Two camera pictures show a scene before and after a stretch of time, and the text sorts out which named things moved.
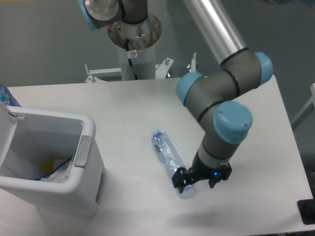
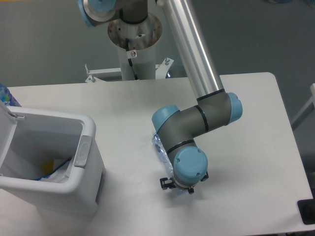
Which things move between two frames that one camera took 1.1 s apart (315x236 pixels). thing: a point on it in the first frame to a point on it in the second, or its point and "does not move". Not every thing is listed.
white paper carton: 60,175 does not move
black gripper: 182,177 to 168,183
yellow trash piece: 47,167 does not move
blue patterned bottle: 7,98 does not move
